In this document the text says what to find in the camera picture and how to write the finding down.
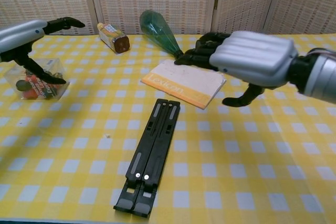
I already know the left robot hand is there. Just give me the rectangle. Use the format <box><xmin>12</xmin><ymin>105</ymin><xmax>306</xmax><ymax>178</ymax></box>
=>
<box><xmin>0</xmin><ymin>16</ymin><xmax>86</xmax><ymax>85</ymax></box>

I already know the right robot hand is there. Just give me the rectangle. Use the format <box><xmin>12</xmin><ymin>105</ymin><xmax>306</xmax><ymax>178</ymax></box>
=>
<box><xmin>174</xmin><ymin>30</ymin><xmax>299</xmax><ymax>108</ymax></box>

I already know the black folding stand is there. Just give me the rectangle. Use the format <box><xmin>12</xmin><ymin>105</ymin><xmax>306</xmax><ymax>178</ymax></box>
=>
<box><xmin>113</xmin><ymin>98</ymin><xmax>181</xmax><ymax>219</ymax></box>

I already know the clear plastic box of items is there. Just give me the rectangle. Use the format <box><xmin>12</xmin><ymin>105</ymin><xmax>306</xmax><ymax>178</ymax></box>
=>
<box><xmin>4</xmin><ymin>58</ymin><xmax>70</xmax><ymax>101</ymax></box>

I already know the yellow white Lexicon booklet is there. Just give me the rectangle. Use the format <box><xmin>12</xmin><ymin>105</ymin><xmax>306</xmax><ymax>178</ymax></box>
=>
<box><xmin>141</xmin><ymin>59</ymin><xmax>227</xmax><ymax>110</ymax></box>

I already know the tea bottle with yellow label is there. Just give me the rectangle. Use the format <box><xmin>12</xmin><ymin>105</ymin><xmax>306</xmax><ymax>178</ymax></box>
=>
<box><xmin>97</xmin><ymin>22</ymin><xmax>131</xmax><ymax>54</ymax></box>

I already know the green plastic bottle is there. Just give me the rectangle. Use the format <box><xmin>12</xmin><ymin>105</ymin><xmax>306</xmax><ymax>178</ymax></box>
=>
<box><xmin>139</xmin><ymin>9</ymin><xmax>184</xmax><ymax>59</ymax></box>

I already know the yellow white checked tablecloth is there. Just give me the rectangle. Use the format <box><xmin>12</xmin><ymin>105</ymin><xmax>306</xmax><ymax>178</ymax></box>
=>
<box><xmin>0</xmin><ymin>34</ymin><xmax>336</xmax><ymax>222</ymax></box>

